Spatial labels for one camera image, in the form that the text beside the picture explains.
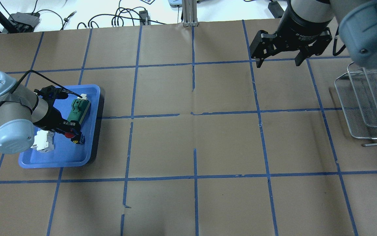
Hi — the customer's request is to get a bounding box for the red emergency stop button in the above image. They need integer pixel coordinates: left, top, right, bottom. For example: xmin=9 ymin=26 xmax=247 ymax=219
xmin=64 ymin=132 xmax=85 ymax=145

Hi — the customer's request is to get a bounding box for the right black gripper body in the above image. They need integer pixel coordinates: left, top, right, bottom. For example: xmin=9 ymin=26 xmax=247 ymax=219
xmin=267 ymin=7 xmax=333 ymax=56

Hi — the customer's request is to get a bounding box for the black power adapter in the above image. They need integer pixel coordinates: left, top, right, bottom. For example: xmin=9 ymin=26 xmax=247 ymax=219
xmin=267 ymin=0 xmax=284 ymax=18

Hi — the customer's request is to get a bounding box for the silver wire mesh shelf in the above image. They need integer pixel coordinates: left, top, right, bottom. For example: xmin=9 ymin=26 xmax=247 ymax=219
xmin=334 ymin=63 xmax=377 ymax=147

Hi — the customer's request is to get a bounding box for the green relay module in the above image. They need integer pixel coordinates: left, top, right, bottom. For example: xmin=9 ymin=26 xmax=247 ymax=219
xmin=67 ymin=93 xmax=91 ymax=125

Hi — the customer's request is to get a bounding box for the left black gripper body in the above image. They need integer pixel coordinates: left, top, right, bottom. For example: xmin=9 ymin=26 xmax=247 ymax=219
xmin=33 ymin=95 xmax=66 ymax=132

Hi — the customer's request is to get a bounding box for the aluminium frame post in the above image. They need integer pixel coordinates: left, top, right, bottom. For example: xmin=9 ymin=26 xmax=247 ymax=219
xmin=182 ymin=0 xmax=198 ymax=27

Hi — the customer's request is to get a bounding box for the white circuit breaker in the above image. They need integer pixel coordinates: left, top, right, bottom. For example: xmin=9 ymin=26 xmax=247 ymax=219
xmin=31 ymin=130 xmax=54 ymax=153

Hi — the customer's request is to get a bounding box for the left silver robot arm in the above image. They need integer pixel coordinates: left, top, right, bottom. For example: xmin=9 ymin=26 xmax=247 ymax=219
xmin=0 ymin=70 xmax=85 ymax=154

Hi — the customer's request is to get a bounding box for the blue plastic tray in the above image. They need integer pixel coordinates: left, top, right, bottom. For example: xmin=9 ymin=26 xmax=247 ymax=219
xmin=18 ymin=85 xmax=104 ymax=168

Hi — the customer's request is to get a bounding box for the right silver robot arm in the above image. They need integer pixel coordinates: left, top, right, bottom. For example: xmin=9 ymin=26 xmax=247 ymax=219
xmin=249 ymin=0 xmax=377 ymax=69

